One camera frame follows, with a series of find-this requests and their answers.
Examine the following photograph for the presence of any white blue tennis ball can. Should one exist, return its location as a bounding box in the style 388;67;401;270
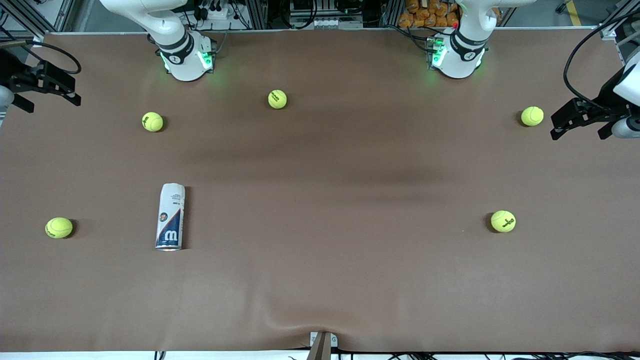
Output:
155;183;186;252

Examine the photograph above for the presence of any white power strip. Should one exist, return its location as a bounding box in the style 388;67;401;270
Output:
197;2;236;22

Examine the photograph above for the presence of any bag of orange items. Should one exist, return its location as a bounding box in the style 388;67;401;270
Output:
398;0;461;29

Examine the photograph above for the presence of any brown table mat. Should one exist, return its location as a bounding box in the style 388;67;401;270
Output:
0;27;640;353

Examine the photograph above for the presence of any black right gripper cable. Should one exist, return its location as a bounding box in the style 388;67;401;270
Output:
0;39;82;76

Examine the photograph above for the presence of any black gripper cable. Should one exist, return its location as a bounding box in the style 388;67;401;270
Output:
0;39;82;76
563;10;640;110

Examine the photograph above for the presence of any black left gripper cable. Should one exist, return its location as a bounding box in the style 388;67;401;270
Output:
563;10;640;110

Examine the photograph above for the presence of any aluminium frame post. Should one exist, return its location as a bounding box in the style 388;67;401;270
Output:
245;0;268;30
597;0;640;41
381;0;405;28
0;0;76;43

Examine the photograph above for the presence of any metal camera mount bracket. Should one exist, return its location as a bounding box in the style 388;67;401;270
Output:
306;331;339;360

